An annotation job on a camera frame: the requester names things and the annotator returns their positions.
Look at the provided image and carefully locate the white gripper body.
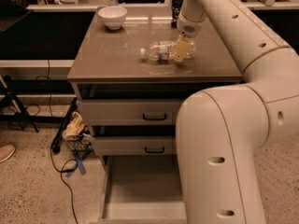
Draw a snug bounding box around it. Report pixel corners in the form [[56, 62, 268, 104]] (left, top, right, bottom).
[[177, 13, 206, 38]]

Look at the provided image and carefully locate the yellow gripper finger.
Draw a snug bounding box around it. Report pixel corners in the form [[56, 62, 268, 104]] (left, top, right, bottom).
[[175, 35, 192, 62]]

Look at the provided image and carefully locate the clear plastic water bottle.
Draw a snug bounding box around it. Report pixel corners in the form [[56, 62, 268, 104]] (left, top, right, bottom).
[[140, 41, 196, 62]]

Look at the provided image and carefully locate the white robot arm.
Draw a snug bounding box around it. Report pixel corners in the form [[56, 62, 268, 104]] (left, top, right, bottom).
[[176, 0, 299, 224]]

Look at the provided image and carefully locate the grey drawer cabinet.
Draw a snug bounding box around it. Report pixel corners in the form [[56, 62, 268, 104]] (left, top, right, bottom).
[[68, 7, 241, 224]]

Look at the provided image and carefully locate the grey top drawer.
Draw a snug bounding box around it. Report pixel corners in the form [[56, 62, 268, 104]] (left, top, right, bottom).
[[77, 83, 219, 126]]

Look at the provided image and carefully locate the grey drawer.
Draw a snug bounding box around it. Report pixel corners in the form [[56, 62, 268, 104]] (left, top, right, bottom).
[[91, 125, 176, 156], [77, 83, 219, 126], [92, 155, 187, 224]]

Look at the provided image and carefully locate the grey middle drawer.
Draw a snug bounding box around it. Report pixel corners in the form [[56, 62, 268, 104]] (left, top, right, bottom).
[[91, 125, 176, 156]]

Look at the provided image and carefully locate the grey bottom drawer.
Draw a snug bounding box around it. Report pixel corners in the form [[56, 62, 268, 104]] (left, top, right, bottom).
[[92, 155, 187, 224]]

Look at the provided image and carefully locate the blue soda can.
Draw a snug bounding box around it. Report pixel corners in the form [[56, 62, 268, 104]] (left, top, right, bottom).
[[171, 0, 184, 28]]

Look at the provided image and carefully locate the white ceramic bowl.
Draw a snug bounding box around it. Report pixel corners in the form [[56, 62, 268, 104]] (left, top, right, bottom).
[[98, 6, 127, 30]]

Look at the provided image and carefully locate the long white shelf counter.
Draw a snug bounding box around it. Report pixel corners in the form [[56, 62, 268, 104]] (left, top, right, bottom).
[[1, 7, 298, 83]]

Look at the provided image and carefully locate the basket with snack bags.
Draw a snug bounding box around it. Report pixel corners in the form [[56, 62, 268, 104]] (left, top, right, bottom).
[[62, 111, 93, 151]]

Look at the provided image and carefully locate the blue tape cross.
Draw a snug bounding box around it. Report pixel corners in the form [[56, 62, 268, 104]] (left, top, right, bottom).
[[65, 150, 92, 177]]

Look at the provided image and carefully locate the black tripod stand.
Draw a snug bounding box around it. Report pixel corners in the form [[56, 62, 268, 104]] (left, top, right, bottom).
[[0, 74, 38, 133]]

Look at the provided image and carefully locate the tan shoe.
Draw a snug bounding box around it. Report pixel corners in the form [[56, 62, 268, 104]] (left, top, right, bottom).
[[0, 144, 16, 163]]

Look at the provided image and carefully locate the black floor cable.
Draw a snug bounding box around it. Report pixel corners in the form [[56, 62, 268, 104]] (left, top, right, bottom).
[[50, 147, 79, 224]]

